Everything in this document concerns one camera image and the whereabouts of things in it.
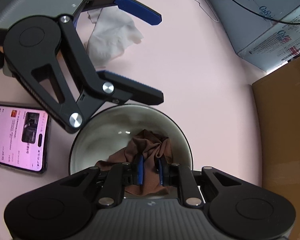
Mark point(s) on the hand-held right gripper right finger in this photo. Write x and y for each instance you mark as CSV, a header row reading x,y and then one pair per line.
x,y
161,171

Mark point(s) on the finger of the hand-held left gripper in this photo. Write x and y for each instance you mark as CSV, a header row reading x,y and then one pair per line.
x,y
125,78
140,10

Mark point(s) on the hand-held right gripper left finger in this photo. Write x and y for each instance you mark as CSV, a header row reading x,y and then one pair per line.
x,y
140,170

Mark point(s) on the brown cloth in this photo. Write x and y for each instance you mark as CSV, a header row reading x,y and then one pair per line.
x,y
150,145

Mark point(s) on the dark bowl with white inside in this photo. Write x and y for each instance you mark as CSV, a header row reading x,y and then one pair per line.
x,y
102,135

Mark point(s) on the white crumpled tissue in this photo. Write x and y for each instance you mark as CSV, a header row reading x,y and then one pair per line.
x,y
110,37

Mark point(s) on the smartphone with lit screen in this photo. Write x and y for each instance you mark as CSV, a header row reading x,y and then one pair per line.
x,y
15,135

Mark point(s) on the light blue carton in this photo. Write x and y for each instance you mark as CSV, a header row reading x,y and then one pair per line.
x,y
252,27

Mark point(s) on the brown cardboard box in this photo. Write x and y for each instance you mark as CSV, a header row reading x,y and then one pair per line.
x,y
285,130

